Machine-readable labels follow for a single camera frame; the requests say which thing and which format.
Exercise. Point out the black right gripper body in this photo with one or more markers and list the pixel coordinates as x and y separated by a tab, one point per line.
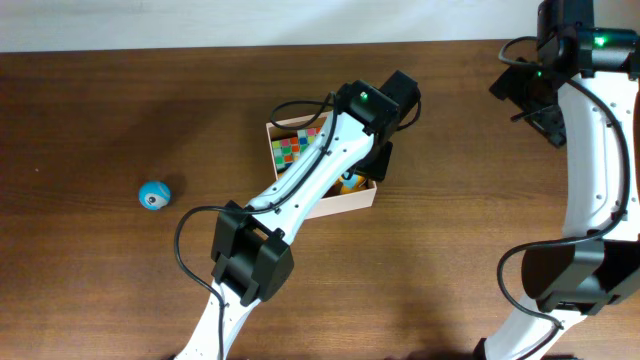
542	120

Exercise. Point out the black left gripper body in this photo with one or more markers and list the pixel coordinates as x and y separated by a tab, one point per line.
374	164

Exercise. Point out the orange and blue duck toy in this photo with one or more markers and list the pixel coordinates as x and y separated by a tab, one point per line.
342	186

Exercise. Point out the beige cardboard box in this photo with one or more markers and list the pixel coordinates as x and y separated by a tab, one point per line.
333	202

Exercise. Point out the rubiks cube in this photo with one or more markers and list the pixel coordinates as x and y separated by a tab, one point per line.
306	137
285	152

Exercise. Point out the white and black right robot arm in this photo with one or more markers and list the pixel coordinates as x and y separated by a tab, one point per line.
580	94

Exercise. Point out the blue ball toy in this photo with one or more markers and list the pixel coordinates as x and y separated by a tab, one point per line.
154	195

